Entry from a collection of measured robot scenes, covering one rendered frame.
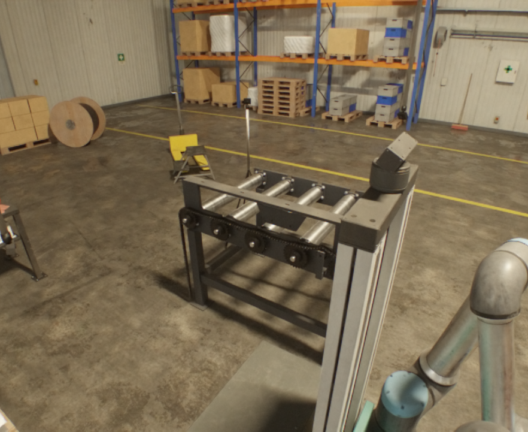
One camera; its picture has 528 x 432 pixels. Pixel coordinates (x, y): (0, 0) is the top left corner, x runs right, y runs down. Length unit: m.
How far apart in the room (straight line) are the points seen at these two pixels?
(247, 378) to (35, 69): 11.39
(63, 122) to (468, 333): 8.10
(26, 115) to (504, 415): 8.91
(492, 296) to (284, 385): 0.84
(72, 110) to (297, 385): 7.51
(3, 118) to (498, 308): 8.73
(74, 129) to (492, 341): 8.07
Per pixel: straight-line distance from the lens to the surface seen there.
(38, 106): 9.04
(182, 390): 2.51
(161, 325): 2.94
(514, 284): 0.99
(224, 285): 2.68
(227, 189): 2.19
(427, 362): 1.41
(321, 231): 2.26
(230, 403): 1.42
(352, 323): 0.64
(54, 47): 12.42
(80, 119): 8.20
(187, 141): 6.94
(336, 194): 2.92
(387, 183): 0.64
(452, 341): 1.28
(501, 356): 1.07
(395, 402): 1.32
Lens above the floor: 2.03
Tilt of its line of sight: 28 degrees down
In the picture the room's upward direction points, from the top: straight up
